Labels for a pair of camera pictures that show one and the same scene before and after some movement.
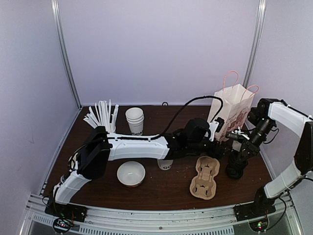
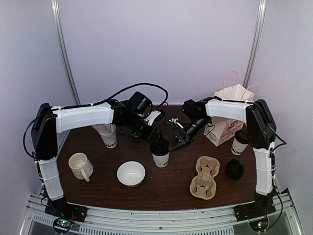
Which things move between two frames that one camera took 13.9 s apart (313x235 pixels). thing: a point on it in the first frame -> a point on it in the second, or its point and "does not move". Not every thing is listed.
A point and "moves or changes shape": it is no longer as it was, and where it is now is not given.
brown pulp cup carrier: (203, 186) does not move
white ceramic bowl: (131, 174) does not move
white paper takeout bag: (215, 108) moves or changes shape
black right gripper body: (252, 147) -> (182, 133)
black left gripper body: (213, 152) -> (151, 135)
